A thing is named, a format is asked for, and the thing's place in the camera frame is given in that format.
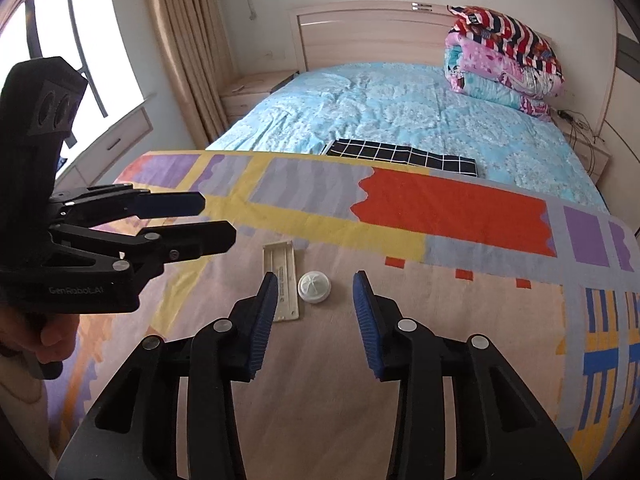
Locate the light blue floral quilt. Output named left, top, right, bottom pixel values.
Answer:
left=205, top=61, right=611, bottom=231

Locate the beige nightstand with cables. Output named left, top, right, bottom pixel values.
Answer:
left=552, top=110, right=611, bottom=186

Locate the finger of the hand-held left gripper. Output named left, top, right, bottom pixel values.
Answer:
left=47, top=220, right=237, bottom=286
left=48, top=184, right=206, bottom=228

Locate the beige plastic plate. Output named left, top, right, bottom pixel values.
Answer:
left=262, top=241, right=301, bottom=324

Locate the colourful patterned blanket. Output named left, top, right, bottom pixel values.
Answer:
left=47, top=150, right=638, bottom=480

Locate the pink printed folded quilt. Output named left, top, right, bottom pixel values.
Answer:
left=445, top=30, right=566, bottom=98

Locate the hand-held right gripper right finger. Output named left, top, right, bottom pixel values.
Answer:
left=351, top=270, right=583, bottom=480

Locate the beige curtain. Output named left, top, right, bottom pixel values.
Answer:
left=137, top=0, right=246, bottom=151

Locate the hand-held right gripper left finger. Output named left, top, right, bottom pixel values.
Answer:
left=54, top=271, right=280, bottom=480

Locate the white round plastic cap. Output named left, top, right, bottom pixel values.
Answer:
left=297, top=270, right=333, bottom=305

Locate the blue printed folded quilt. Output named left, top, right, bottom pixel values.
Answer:
left=450, top=72, right=556, bottom=121

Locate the beige wooden headboard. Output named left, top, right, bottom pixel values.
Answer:
left=290, top=1, right=551, bottom=76

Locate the beige wardrobe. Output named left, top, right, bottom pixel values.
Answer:
left=600, top=5, right=640, bottom=236

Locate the black grid-pattern cloth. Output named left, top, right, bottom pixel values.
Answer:
left=320, top=138, right=480, bottom=179

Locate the black cable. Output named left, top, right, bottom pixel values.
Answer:
left=557, top=109, right=601, bottom=171

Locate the dark framed window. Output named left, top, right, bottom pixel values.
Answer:
left=0, top=0, right=146, bottom=171

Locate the beige window bench cabinet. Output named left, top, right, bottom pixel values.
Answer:
left=52, top=105, right=153, bottom=191

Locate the beige nightstand beside curtain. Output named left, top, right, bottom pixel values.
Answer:
left=220, top=69, right=300, bottom=128

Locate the person's left hand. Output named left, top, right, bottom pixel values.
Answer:
left=0, top=304, right=77, bottom=367

